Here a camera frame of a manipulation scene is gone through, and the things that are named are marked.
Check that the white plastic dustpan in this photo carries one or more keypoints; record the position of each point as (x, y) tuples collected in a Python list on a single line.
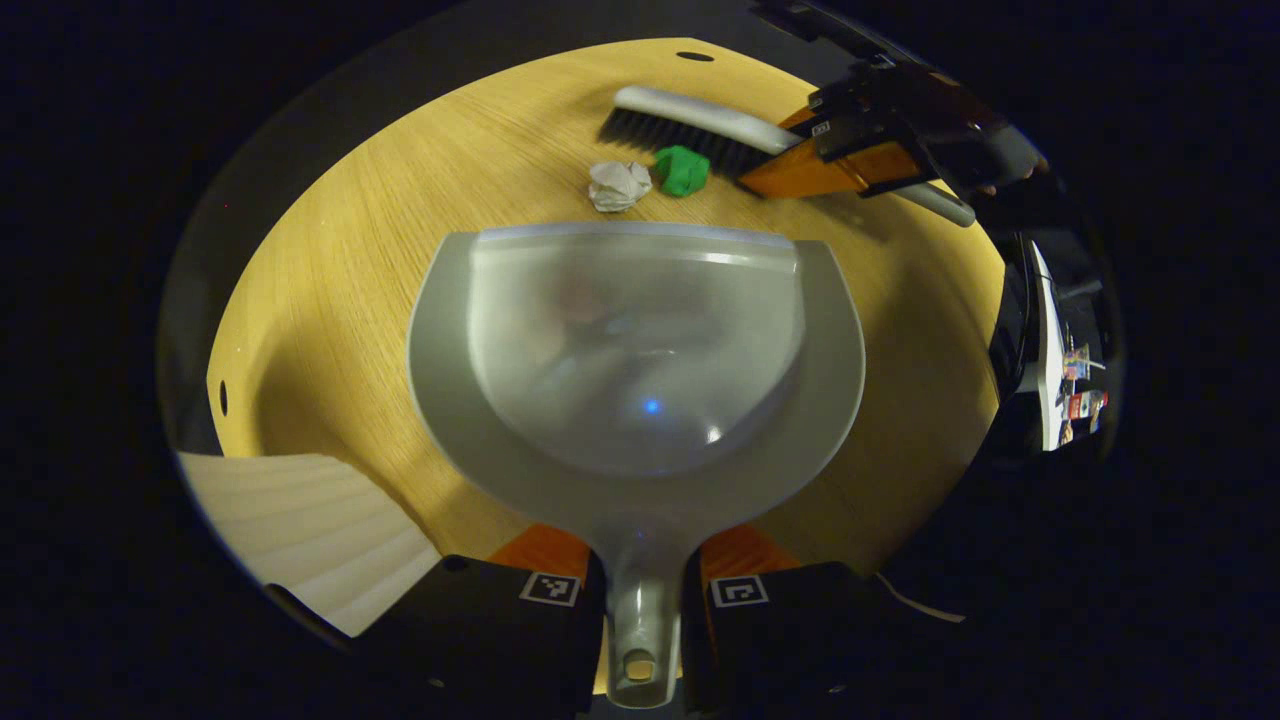
[(640, 350)]

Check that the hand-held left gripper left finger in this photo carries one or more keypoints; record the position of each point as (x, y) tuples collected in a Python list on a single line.
[(480, 630)]

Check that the white paper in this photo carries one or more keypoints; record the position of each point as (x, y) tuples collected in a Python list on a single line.
[(618, 186)]

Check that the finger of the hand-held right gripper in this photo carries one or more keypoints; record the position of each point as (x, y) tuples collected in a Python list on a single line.
[(880, 90), (830, 172)]

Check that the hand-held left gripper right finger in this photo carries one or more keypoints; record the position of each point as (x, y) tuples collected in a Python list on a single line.
[(790, 640)]

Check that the small grey broom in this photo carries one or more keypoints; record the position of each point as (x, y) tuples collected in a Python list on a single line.
[(700, 110)]

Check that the white furniture panel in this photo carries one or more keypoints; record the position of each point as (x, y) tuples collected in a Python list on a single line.
[(1045, 340)]

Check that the colourful small boxes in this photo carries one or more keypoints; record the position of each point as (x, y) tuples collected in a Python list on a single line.
[(1080, 405)]

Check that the green scrap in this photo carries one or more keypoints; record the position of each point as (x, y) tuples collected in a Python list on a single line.
[(682, 170)]

